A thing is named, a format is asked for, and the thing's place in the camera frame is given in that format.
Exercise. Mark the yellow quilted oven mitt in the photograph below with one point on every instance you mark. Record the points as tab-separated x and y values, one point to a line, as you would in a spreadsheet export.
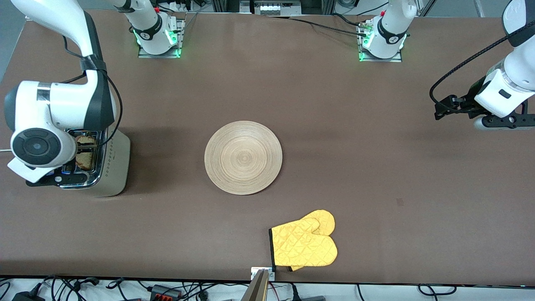
324	221
301	246

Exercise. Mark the round wooden plate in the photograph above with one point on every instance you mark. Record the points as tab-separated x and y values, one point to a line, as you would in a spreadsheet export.
242	159

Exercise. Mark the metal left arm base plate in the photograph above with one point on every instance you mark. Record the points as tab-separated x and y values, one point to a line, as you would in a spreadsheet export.
395	59

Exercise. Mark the brown bread slice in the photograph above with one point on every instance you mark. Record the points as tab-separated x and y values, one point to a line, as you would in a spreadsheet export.
85	159

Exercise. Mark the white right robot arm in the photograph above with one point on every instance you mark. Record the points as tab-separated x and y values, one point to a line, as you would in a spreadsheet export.
62	100

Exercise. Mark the small metal edge bracket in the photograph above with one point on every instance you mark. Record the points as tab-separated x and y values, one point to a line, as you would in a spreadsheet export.
255	272

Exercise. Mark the grey angled bar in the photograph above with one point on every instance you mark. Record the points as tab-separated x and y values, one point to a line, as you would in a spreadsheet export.
257	288

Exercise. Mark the white power strip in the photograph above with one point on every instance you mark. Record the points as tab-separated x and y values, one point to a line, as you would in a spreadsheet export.
278	8

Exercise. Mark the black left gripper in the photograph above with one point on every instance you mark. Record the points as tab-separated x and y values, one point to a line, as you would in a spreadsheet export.
467	104

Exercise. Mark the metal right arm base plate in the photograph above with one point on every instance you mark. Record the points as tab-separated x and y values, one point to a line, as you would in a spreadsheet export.
161	55

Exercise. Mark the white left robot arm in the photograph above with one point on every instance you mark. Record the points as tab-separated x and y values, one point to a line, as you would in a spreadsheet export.
518	71

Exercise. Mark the black power adapter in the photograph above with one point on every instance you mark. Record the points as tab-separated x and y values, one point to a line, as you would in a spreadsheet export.
27	297

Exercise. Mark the chrome two-slot toaster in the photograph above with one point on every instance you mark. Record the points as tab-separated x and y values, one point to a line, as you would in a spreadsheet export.
119	167

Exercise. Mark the black red connector box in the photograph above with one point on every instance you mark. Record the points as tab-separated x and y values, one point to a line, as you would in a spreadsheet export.
165	292

